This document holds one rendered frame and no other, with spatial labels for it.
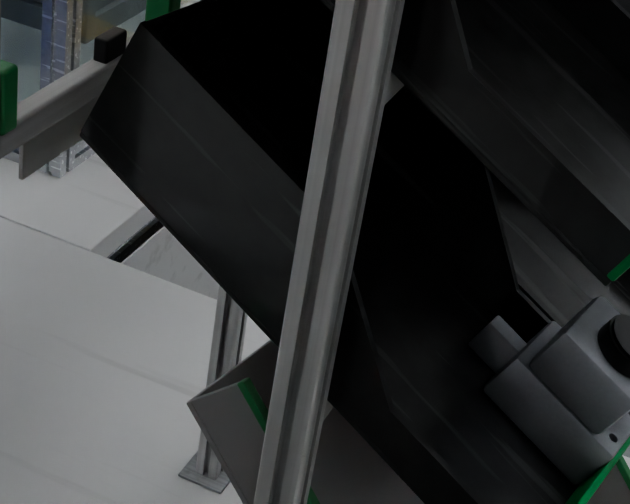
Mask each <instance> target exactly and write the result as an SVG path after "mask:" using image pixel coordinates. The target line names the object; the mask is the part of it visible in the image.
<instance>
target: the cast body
mask: <svg viewBox="0 0 630 504"><path fill-rule="evenodd" d="M468 345H469V346H470V347H471V348H472V349H473V350H474V351H475V353H476V354H477V355H478V356H479V357H480V358H481V359H482V360H483V361H484V362H485V363H486V364H487V365H488V366H489V367H490V368H491V369H492V370H493V371H494V372H495V373H496V374H495V375H494V376H493V377H492V378H491V379H490V380H489V381H488V382H487V383H486V384H485V386H484V389H483V390H484V392H485V393H486V394H487V395H488V396H489V397H490V399H491V400H492V401H493V402H494V403H495V404H496V405H497V406H498V407H499V408H500V409H501V410H502V411H503V412H504V413H505V414H506V415H507V416H508V417H509V418H510V419H511V420H512V421H513V422H514V423H515V425H516V426H517V427H518V428H519V429H520V430H521V431H522V432H523V433H524V434H525V435H526V436H527V437H528V438H529V439H530V440H531V441H532V442H533V443H534V444H535V445H536V446H537V447H538V448H539V449H540V450H541V452H542V453H543V454H544V455H545V456H546V457H547V458H548V459H549V460H550V461H551V462H552V463H553V464H554V465H555V466H556V467H557V468H558V469H559V470H560V471H561V472H562V473H563V474H564V475H565V476H566V477H567V479H568V480H569V481H570V482H571V483H572V484H574V485H576V484H580V483H581V482H582V481H584V480H585V479H586V478H588V477H589V476H590V475H592V474H593V473H594V472H596V471H597V470H598V469H600V468H601V467H602V466H604V465H605V464H606V463H607V462H609V461H610V460H611V459H613V458H614V457H615V455H616V454H617V452H618V451H619V450H620V448H621V447H622V446H623V444H624V443H625V442H626V440H627V439H628V438H629V436H630V316H628V315H624V314H620V313H619V312H618V311H617V310H616V309H615V308H614V307H613V306H612V305H611V304H610V303H609V302H608V301H607V300H606V299H605V298H603V297H602V296H599V297H596V298H594V299H593V300H592V301H591V302H590V303H589V304H588V305H587V306H585V307H584V308H583V309H582V310H581V311H580V312H579V313H578V314H577V315H575V316H574V317H573V318H572V319H571V320H570V321H569V322H568V323H567V324H565V325H564V326H563V327H561V326H560V325H559V324H558V323H557V322H555V321H552V322H549V323H548V324H547V325H546V326H545V327H544V328H543V329H541V330H540V331H539V332H538V333H537V334H536V335H535V336H534V337H533V338H532V339H530V340H529V341H528V342H527V343H526V342H525V341H524V340H523V339H522V338H521V337H520V336H519V335H518V334H517V333H516V332H515V331H514V330H513V329H512V328H511V327H510V326H509V325H508V324H507V323H506V322H505V321H504V320H503V319H502V318H501V317H500V316H499V315H498V316H496V317H495V318H494V319H493V320H492V321H491V322H490V323H489V324H488V325H487V326H485V327H484V328H483V329H482V330H481V331H480V332H479V333H478V334H477V335H476V336H475V337H474V338H473V339H472V340H471V341H470V342H469V344H468Z"/></svg>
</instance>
